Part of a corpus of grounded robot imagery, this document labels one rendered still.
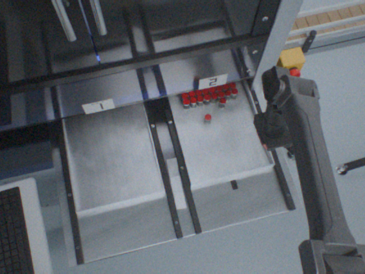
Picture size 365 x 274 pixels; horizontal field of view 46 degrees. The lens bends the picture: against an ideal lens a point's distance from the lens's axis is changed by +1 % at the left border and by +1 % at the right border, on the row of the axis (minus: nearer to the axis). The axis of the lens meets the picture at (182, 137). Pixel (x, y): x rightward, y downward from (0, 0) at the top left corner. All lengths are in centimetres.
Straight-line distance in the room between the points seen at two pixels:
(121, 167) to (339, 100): 154
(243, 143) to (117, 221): 45
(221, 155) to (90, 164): 40
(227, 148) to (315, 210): 60
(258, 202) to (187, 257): 90
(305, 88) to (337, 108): 159
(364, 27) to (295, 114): 77
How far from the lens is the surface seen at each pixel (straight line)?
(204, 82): 126
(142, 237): 127
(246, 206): 130
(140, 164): 131
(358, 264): 77
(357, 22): 160
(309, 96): 91
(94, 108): 125
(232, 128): 136
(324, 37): 153
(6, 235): 141
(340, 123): 248
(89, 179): 132
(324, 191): 79
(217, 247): 215
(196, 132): 135
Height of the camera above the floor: 213
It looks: 69 degrees down
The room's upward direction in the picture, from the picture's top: 2 degrees clockwise
